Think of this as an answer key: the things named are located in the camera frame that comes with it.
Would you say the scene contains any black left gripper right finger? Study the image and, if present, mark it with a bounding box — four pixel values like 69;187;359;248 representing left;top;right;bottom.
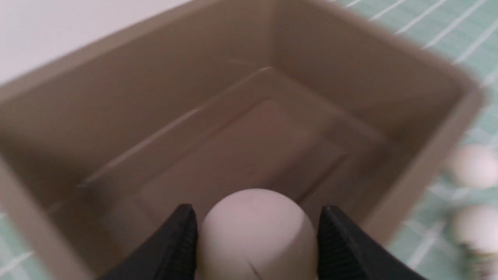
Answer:
317;205;425;280

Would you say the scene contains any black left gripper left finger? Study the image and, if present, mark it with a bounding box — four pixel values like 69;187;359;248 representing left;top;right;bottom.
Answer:
99;204;198;280

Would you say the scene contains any white ball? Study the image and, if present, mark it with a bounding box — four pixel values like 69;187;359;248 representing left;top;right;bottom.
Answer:
452;204;498;254
447;144;498;189
197;189;318;280

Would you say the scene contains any olive green plastic bin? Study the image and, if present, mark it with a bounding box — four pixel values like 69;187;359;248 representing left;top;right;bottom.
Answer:
0;0;485;280

